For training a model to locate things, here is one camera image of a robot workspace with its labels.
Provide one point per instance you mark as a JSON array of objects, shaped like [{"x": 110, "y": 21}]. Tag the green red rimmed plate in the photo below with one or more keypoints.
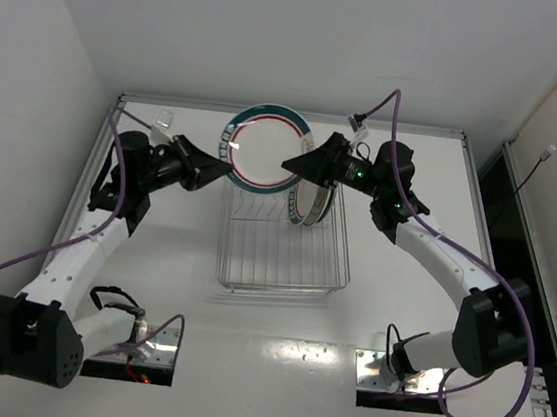
[
  {"x": 257, "y": 140},
  {"x": 300, "y": 201}
]

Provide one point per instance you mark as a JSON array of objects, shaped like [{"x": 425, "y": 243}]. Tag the black cable white connector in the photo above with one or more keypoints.
[{"x": 543, "y": 157}]

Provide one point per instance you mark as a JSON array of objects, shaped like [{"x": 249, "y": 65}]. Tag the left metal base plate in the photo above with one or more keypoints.
[{"x": 158, "y": 352}]

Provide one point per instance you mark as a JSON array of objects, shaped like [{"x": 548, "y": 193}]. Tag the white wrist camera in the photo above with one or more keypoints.
[
  {"x": 160, "y": 128},
  {"x": 357, "y": 122}
]

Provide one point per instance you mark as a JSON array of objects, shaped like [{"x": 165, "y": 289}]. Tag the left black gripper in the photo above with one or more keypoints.
[{"x": 192, "y": 170}]

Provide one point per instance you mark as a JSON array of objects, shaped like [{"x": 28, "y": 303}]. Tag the metal base plate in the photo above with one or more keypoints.
[
  {"x": 158, "y": 352},
  {"x": 372, "y": 375}
]

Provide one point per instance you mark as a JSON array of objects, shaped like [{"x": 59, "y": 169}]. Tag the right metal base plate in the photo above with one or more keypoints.
[{"x": 372, "y": 375}]

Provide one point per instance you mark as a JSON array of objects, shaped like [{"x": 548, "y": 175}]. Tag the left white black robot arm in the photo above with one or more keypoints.
[{"x": 41, "y": 338}]

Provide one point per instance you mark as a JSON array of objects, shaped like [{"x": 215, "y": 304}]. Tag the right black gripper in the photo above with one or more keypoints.
[{"x": 329, "y": 163}]

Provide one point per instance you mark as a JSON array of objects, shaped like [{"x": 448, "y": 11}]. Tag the metal wire dish rack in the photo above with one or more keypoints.
[{"x": 261, "y": 252}]

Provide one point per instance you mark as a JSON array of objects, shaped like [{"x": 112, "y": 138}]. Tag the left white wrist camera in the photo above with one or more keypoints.
[{"x": 160, "y": 128}]

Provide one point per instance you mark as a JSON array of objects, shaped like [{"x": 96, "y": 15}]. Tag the white grey rimmed plate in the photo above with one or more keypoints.
[{"x": 320, "y": 205}]

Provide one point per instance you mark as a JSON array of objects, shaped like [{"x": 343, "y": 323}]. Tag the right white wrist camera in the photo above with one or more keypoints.
[{"x": 357, "y": 122}]

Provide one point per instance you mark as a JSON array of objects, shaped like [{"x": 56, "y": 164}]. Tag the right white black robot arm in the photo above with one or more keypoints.
[{"x": 492, "y": 328}]

